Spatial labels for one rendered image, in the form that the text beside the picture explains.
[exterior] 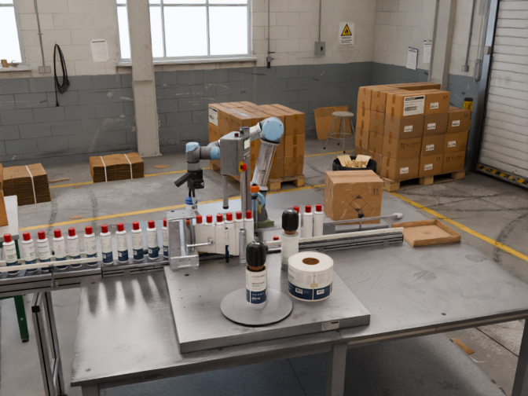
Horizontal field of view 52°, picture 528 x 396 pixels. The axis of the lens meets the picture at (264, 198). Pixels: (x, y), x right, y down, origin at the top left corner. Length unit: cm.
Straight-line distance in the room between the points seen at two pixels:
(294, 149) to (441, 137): 177
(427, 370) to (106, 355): 177
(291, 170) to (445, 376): 394
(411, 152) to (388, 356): 374
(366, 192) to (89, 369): 187
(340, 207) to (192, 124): 537
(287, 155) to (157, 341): 451
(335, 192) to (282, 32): 576
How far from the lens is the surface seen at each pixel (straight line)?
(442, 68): 825
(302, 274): 238
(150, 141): 823
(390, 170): 661
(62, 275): 283
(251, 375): 308
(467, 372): 329
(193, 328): 226
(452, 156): 712
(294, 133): 651
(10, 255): 285
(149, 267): 282
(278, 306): 236
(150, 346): 227
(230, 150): 273
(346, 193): 326
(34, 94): 796
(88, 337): 239
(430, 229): 342
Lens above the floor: 210
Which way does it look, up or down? 20 degrees down
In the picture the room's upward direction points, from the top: straight up
